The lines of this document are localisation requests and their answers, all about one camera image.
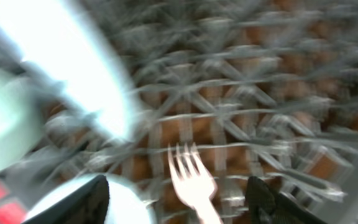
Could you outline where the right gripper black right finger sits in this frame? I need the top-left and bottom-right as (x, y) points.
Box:
(246, 176), (326, 224)

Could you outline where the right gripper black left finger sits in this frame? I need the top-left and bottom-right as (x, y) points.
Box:
(24, 175), (109, 224)

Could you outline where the light blue bowl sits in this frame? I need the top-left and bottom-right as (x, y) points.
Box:
(25, 174), (157, 224)

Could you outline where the white plastic fork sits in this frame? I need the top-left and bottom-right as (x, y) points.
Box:
(167, 144), (223, 224)

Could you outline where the mint green bowl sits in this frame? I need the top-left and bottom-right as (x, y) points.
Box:
(0, 69), (44, 171)

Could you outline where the light blue plate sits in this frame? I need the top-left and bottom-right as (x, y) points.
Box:
(0, 0), (140, 141)

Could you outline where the grey dishwasher rack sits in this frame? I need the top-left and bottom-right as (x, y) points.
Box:
(0, 0), (358, 223)

